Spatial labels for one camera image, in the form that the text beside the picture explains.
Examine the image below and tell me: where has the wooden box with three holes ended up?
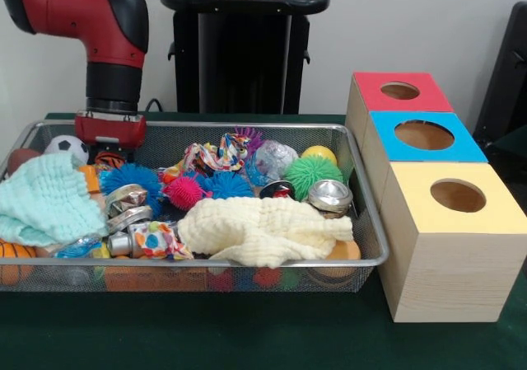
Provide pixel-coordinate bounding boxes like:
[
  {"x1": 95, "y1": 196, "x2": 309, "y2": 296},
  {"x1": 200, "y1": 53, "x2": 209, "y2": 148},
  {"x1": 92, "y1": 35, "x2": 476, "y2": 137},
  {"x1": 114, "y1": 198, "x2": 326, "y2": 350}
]
[{"x1": 344, "y1": 71, "x2": 527, "y2": 324}]

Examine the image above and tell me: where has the orange striped tiger plush toy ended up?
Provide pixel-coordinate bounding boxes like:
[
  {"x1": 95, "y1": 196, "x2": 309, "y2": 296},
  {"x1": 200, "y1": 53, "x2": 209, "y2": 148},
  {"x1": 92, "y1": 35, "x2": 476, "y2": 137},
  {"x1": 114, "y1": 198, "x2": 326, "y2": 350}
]
[{"x1": 94, "y1": 151, "x2": 127, "y2": 170}]

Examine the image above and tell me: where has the multicolour spiky caterpillar toy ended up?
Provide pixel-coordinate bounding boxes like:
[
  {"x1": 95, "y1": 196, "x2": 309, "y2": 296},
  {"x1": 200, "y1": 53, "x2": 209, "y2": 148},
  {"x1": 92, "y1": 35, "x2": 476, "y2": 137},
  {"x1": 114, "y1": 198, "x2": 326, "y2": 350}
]
[{"x1": 161, "y1": 171, "x2": 253, "y2": 210}]

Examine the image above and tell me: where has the small orange basketball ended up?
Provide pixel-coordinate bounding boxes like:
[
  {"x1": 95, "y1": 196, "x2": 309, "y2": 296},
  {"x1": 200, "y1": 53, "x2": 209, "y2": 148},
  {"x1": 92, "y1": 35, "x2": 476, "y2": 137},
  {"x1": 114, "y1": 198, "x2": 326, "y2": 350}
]
[{"x1": 0, "y1": 238, "x2": 37, "y2": 259}]

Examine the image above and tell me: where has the cream yellow cloth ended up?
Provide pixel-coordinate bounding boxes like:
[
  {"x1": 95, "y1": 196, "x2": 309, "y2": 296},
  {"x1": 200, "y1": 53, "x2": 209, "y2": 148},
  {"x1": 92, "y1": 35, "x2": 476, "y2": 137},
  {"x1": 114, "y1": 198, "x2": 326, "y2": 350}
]
[{"x1": 176, "y1": 196, "x2": 354, "y2": 269}]

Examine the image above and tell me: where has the black stand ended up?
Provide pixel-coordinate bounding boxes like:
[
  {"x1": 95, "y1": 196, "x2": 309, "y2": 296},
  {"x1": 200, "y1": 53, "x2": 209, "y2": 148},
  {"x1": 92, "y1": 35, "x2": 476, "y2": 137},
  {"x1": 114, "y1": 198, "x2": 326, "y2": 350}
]
[{"x1": 473, "y1": 1, "x2": 527, "y2": 140}]

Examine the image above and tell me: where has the yellow ball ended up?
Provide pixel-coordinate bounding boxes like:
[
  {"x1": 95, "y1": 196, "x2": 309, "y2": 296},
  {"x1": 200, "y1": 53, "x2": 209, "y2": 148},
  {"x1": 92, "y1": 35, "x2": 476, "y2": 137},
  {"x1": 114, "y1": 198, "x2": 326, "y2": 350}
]
[{"x1": 301, "y1": 145, "x2": 338, "y2": 165}]

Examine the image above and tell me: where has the colourful knotted cloth toy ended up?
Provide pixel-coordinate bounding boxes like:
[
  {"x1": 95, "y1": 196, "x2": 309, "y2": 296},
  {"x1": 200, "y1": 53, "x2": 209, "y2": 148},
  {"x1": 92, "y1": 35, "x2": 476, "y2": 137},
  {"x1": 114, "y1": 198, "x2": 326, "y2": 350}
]
[{"x1": 158, "y1": 133, "x2": 251, "y2": 184}]

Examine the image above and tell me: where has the blue spiky toy with eyes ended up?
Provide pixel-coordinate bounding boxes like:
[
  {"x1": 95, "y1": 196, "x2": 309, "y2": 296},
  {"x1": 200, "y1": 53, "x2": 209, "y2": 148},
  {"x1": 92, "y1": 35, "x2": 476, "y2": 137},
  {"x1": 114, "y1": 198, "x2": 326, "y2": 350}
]
[{"x1": 100, "y1": 163, "x2": 162, "y2": 217}]

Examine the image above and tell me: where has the shallow mesh bin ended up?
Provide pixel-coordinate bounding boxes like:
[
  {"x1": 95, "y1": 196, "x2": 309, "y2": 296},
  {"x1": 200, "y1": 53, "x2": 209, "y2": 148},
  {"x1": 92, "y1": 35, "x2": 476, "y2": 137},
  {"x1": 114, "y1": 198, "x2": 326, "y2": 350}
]
[{"x1": 0, "y1": 119, "x2": 390, "y2": 293}]

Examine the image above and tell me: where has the small soccer ball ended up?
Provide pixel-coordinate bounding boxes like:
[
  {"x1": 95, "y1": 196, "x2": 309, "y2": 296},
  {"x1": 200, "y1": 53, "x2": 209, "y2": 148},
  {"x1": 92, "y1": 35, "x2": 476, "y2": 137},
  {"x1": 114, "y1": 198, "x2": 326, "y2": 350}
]
[{"x1": 44, "y1": 135, "x2": 90, "y2": 163}]

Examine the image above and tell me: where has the green spiky ball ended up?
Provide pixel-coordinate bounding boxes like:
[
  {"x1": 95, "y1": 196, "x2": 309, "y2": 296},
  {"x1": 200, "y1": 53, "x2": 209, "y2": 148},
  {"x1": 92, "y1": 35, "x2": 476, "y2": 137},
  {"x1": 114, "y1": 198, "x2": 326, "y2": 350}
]
[{"x1": 283, "y1": 157, "x2": 345, "y2": 203}]

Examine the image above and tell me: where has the dark green tablecloth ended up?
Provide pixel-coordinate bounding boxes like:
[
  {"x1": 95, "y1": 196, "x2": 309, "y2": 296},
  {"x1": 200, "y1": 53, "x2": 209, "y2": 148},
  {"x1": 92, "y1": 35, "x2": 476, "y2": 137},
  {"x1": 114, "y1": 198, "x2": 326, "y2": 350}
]
[
  {"x1": 492, "y1": 124, "x2": 527, "y2": 161},
  {"x1": 0, "y1": 112, "x2": 527, "y2": 370}
]

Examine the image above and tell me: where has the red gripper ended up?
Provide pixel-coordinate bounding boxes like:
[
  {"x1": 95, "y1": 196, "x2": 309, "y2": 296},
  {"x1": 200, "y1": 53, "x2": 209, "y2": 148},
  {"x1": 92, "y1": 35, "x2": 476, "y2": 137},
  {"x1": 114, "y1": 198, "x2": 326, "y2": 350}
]
[{"x1": 74, "y1": 112, "x2": 147, "y2": 164}]

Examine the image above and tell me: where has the crushed silver can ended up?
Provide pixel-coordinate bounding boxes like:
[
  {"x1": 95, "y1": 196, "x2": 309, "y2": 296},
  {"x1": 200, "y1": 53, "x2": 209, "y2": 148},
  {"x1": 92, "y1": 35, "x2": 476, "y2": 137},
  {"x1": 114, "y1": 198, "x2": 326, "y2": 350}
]
[{"x1": 307, "y1": 179, "x2": 354, "y2": 221}]

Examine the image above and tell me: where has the mint green cloth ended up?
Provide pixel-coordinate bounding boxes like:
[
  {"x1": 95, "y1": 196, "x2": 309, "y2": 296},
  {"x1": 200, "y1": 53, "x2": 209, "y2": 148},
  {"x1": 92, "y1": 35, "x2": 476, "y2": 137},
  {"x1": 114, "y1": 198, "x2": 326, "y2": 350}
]
[{"x1": 0, "y1": 154, "x2": 109, "y2": 247}]

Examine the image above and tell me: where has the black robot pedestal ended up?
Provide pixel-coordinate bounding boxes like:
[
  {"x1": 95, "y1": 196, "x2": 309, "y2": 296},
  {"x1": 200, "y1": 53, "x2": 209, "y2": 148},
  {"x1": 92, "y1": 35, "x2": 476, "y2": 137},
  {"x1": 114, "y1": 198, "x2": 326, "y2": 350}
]
[{"x1": 159, "y1": 0, "x2": 331, "y2": 115}]

